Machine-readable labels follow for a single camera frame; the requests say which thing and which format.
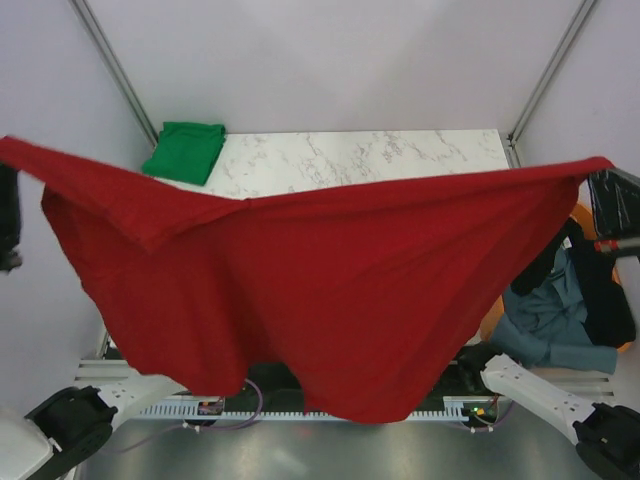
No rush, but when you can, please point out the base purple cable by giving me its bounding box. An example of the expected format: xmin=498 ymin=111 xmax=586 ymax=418
xmin=459 ymin=399 xmax=516 ymax=435
xmin=107 ymin=378 xmax=265 ymax=455

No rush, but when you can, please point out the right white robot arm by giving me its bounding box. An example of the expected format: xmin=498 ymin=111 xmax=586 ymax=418
xmin=457 ymin=168 xmax=639 ymax=479

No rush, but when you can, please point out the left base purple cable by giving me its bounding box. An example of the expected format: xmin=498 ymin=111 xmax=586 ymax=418
xmin=107 ymin=378 xmax=265 ymax=455

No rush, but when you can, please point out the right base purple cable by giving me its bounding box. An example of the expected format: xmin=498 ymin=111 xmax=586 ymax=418
xmin=459 ymin=399 xmax=516 ymax=435

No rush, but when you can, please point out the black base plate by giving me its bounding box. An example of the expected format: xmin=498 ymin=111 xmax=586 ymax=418
xmin=249 ymin=360 xmax=487 ymax=413

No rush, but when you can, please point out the black t-shirt in basket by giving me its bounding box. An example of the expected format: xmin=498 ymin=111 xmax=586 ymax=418
xmin=507 ymin=218 xmax=636 ymax=348

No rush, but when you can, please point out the aluminium frame post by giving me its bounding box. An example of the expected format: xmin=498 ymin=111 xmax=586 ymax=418
xmin=69 ymin=0 xmax=158 ymax=146
xmin=505 ymin=0 xmax=600 ymax=149

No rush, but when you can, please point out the right aluminium frame post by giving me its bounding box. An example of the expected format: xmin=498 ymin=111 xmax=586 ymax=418
xmin=505 ymin=0 xmax=600 ymax=149

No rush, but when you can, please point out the blue-grey shirt in basket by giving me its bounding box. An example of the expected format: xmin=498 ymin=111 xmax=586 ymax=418
xmin=489 ymin=248 xmax=618 ymax=374

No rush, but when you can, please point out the red t-shirt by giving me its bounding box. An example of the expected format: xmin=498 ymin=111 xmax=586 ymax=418
xmin=1 ymin=137 xmax=610 ymax=423

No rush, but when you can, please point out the white slotted cable duct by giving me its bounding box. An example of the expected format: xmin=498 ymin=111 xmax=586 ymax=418
xmin=135 ymin=396 xmax=490 ymax=423

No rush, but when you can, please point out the folded green t-shirt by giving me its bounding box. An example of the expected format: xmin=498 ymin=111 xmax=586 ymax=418
xmin=141 ymin=122 xmax=226 ymax=186

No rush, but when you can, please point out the orange laundry basket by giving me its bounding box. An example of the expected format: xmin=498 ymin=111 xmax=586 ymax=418
xmin=480 ymin=205 xmax=630 ymax=353

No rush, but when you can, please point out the left aluminium frame post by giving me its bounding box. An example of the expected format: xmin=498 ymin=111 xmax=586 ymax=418
xmin=69 ymin=0 xmax=158 ymax=146

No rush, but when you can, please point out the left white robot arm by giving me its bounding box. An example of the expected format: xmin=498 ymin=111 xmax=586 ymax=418
xmin=1 ymin=373 xmax=185 ymax=479

